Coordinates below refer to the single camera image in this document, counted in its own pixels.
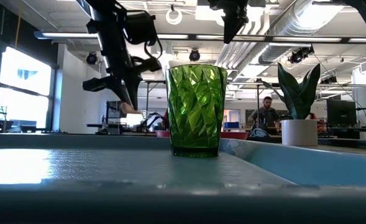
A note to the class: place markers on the green plant in white pot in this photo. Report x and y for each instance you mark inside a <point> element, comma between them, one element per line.
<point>299,132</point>

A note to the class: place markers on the black ceiling camera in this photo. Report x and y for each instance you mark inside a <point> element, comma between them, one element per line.
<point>194,55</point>
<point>91,58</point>

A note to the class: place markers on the green faceted plastic cup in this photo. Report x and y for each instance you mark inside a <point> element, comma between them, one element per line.
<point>196,109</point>

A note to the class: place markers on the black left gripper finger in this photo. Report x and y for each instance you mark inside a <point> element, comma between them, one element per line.
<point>122,90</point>
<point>135,90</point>

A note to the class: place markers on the blue white rounded object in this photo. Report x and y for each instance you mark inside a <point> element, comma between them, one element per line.
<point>259,133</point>

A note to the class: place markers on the blue plastic tray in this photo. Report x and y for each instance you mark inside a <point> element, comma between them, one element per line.
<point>139,168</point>

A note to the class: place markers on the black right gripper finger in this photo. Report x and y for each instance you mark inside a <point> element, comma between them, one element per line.
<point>234,26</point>

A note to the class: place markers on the large window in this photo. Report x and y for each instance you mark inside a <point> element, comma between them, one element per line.
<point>24,71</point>

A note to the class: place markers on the silver ceiling duct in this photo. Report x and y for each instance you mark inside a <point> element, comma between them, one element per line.
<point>294,25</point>

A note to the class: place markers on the blue storage bin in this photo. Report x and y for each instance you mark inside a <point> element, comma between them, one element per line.
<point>230,125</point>

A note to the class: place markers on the black track light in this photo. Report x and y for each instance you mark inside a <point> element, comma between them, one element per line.
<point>299,55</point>

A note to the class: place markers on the black computer monitor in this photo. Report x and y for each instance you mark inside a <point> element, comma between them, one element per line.
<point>341,112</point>
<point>112,109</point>

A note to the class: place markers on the person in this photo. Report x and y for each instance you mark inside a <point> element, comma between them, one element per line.
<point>265,116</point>

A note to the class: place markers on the black metal stand frame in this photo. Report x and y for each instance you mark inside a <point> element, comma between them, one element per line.
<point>147,102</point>

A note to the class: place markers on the overhead light bar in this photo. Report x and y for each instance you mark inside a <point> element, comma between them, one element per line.
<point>310,39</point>

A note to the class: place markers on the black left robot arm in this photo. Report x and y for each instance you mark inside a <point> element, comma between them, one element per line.
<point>108,18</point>

